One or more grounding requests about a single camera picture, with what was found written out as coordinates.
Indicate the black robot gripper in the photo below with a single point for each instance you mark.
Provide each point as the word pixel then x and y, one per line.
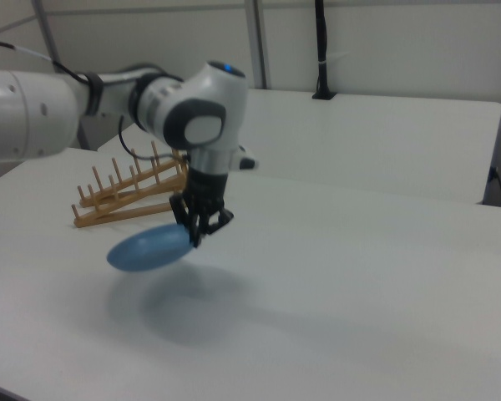
pixel 206 188

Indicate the blue round plate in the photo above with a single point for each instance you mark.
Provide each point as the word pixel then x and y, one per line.
pixel 150 250

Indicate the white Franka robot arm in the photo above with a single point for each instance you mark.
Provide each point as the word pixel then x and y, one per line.
pixel 25 113

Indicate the wooden plate rack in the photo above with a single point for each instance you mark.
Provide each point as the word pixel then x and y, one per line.
pixel 108 215

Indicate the white side table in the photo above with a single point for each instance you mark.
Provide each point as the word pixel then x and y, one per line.
pixel 359 138

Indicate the black pole with base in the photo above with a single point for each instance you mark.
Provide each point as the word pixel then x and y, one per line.
pixel 322 50

